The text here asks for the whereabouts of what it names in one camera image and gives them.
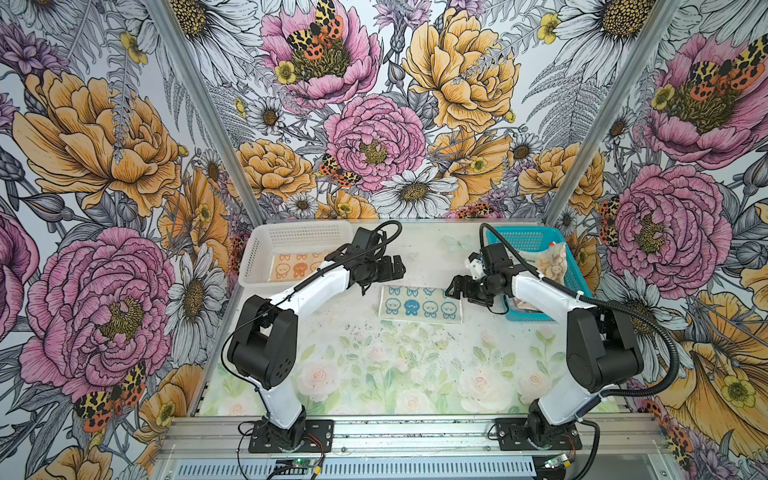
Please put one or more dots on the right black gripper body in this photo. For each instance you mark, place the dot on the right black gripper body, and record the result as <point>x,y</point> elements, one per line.
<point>480,291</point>

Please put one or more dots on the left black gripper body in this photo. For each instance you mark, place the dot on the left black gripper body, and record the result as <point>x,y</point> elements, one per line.
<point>380,271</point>

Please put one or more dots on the teal plastic basket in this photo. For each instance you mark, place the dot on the teal plastic basket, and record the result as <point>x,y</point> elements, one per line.
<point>537,238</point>

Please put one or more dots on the pink and cream towel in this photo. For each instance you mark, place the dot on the pink and cream towel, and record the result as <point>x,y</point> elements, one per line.
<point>552,261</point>

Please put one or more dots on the blue and cream towel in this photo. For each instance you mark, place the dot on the blue and cream towel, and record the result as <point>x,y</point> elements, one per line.
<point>419,304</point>

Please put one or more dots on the orange patterned towel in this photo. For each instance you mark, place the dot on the orange patterned towel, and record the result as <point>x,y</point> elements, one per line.
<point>293,267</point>

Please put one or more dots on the white plastic basket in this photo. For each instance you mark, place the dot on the white plastic basket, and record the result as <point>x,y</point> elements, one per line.
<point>291,237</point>

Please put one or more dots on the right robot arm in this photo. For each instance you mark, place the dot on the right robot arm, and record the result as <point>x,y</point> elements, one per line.
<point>601,346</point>

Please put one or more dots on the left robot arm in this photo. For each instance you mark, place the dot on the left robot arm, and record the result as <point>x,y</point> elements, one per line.
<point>262,348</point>

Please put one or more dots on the green circuit board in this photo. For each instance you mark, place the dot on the green circuit board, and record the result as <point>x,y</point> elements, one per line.
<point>296,465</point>

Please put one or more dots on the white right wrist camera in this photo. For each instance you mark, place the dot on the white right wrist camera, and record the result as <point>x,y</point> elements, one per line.
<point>475,265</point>

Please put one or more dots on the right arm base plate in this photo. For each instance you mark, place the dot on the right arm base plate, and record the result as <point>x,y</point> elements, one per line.
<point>524,434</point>

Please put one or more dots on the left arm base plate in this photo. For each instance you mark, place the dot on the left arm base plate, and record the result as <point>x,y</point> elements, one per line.
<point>307,436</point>

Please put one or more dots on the left aluminium corner post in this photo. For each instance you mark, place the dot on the left aluminium corner post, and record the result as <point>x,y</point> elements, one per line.
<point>173,38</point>

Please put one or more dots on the aluminium corner post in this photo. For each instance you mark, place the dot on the aluminium corner post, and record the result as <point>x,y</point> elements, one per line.
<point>173,38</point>
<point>650,36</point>

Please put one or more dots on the aluminium front rail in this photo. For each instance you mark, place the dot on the aluminium front rail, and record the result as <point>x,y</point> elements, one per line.
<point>615,446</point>

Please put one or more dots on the right aluminium corner post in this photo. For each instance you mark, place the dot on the right aluminium corner post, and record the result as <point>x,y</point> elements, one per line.
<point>650,36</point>

